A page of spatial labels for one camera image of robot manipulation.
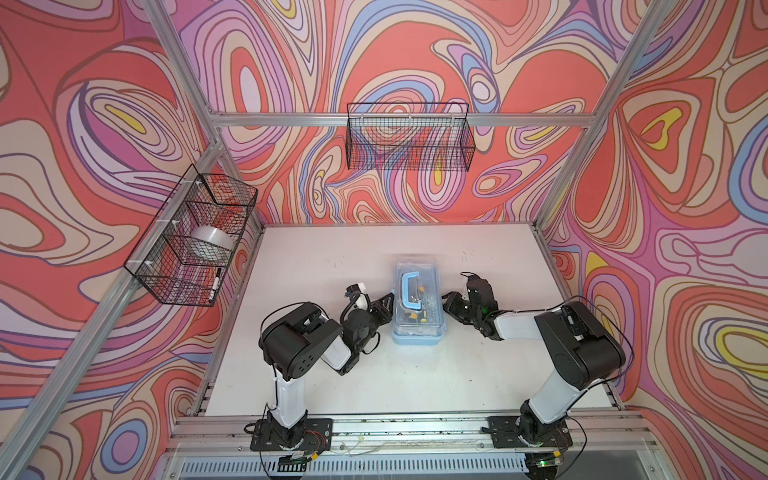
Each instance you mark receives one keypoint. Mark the black marker pen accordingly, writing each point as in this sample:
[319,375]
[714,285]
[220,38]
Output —
[215,285]

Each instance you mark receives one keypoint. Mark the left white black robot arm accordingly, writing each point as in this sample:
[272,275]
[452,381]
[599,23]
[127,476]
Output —
[306,334]

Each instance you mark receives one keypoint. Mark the silver tape roll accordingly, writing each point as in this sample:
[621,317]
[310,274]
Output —
[213,236]

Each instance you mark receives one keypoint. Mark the black wire basket left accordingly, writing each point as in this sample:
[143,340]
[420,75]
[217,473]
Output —
[171,265]

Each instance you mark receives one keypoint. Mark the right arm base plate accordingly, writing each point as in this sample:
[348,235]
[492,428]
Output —
[527,432]

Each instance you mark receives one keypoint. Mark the yellow black utility knife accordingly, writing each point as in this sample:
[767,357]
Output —
[416,316]

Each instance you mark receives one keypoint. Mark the blue plastic tool box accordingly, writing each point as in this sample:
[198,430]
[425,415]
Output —
[413,296]

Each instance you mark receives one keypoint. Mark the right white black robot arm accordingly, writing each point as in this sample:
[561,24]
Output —
[582,351]

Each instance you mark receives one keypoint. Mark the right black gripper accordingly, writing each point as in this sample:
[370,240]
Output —
[450,302]

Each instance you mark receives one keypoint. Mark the aluminium front rail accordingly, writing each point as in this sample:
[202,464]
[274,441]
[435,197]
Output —
[594,444]

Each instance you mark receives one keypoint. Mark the black wire basket back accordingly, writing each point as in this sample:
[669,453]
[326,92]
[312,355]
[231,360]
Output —
[409,136]

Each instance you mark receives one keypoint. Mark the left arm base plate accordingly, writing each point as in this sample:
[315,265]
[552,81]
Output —
[291,435]

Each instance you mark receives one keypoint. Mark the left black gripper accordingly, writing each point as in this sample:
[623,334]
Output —
[379,313]

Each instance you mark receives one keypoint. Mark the black wire basket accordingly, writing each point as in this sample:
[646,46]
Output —
[171,265]
[409,136]

